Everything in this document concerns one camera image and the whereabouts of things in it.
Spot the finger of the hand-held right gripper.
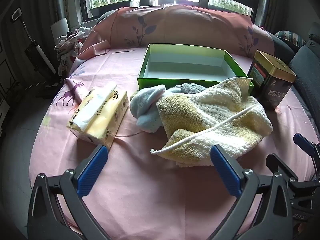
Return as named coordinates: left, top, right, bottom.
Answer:
left=293, top=133, right=320, bottom=178
left=265, top=154, right=300, bottom=183

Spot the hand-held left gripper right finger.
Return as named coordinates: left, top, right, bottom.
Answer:
left=210, top=144, right=293, bottom=240

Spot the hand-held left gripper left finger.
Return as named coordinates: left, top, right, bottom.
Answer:
left=27, top=144, right=109, bottom=240

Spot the yellow tissue pack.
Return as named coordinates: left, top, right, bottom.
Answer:
left=66, top=82, right=129, bottom=148

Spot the yellow and white towel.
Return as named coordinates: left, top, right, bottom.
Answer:
left=150, top=77, right=273, bottom=167

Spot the light blue plush toy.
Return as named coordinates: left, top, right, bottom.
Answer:
left=130, top=84, right=167, bottom=133

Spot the green cardboard box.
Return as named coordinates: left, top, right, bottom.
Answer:
left=137, top=43, right=255, bottom=96

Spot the pink deer-print bedsheet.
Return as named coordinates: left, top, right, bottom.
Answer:
left=28, top=47, right=318, bottom=240

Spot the dark green gold tea tin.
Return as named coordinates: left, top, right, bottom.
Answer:
left=247, top=49, right=297, bottom=111

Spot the grey sofa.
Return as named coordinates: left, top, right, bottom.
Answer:
left=267, top=22, right=320, bottom=140

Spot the grey fluffy cloth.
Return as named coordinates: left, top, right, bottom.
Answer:
left=175, top=82, right=207, bottom=94

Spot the striped patterned cushion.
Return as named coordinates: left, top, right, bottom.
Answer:
left=275, top=30, right=307, bottom=47

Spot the pile of light clothes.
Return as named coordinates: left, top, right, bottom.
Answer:
left=54, top=26, right=94, bottom=77

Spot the black stick vacuum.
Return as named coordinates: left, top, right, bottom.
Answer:
left=11, top=8, right=57, bottom=74

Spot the grey curtain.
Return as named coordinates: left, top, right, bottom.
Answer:
left=254, top=0, right=315, bottom=34

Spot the white panel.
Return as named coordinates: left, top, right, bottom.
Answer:
left=50, top=17, right=70, bottom=42

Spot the pink leaf-print cloth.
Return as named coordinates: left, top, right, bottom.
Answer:
left=80, top=4, right=275, bottom=60

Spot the long black grass planter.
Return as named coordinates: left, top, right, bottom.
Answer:
left=89, top=0, right=134, bottom=18
left=209, top=0, right=250, bottom=15

